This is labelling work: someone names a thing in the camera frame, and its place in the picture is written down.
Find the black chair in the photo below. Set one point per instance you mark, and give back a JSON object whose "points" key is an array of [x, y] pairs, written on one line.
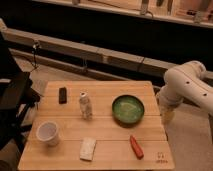
{"points": [[16, 97]]}

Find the red orange carrot toy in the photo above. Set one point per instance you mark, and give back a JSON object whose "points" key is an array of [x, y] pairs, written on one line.
{"points": [[136, 148]]}

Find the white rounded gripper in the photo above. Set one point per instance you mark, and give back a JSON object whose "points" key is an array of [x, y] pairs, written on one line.
{"points": [[166, 110]]}

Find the white plastic cup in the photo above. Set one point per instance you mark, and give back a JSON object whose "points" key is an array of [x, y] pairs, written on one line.
{"points": [[48, 133]]}

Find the dark brown rectangular block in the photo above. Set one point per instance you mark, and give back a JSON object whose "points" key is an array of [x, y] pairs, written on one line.
{"points": [[62, 95]]}

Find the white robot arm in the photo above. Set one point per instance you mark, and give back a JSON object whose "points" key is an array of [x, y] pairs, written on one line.
{"points": [[184, 82]]}

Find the green bowl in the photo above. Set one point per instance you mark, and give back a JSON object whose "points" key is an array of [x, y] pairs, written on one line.
{"points": [[128, 109]]}

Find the white sponge block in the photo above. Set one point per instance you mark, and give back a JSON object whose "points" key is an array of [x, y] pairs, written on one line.
{"points": [[87, 149]]}

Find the wooden folding table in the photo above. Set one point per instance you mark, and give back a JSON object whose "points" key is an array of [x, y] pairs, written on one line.
{"points": [[113, 150]]}

